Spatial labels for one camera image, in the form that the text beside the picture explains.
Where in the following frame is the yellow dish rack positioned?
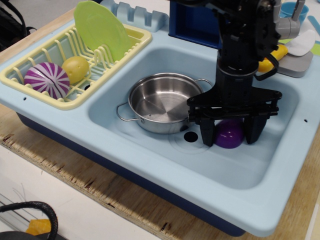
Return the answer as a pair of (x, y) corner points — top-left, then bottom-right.
(0, 24), (152, 110)

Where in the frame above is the black bag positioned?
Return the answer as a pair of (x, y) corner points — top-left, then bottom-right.
(0, 0), (36, 52)

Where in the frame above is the green plastic plate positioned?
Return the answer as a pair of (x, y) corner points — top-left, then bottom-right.
(73, 0), (131, 61)

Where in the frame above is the light blue toy sink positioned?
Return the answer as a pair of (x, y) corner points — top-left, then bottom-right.
(0, 31), (320, 237)

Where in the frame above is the purple toy eggplant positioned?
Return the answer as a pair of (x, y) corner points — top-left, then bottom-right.
(214, 118), (245, 149)

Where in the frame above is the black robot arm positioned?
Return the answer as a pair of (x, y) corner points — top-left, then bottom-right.
(181, 0), (282, 146)

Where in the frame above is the white faucet handle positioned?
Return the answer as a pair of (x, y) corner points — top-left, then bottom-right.
(285, 29), (316, 57)

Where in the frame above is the grey toy faucet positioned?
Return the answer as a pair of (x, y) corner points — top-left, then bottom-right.
(273, 0), (313, 78)

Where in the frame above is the yellow toy utensil handle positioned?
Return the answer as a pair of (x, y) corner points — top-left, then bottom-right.
(258, 44), (288, 73)

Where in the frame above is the black braided cable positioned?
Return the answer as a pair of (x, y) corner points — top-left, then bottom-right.
(0, 201), (59, 240)

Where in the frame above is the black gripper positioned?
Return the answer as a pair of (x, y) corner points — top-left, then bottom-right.
(187, 65), (283, 147)

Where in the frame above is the dark blue plastic box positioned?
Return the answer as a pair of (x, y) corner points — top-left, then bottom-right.
(169, 1), (222, 49)

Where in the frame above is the yellow toy potato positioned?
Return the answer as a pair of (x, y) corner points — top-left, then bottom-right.
(61, 56), (89, 85)

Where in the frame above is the stainless steel pot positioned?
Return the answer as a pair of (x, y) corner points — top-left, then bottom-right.
(116, 72), (213, 134)

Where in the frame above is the purple white toy onion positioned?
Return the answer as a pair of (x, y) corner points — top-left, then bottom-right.
(23, 62), (70, 99)

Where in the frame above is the yellow tape piece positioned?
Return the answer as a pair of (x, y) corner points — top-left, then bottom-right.
(25, 219), (51, 236)

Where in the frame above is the blue plastic cup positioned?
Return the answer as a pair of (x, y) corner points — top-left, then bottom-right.
(279, 2), (309, 24)

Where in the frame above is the light blue utensil holder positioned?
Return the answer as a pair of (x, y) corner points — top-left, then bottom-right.
(100, 0), (170, 33)

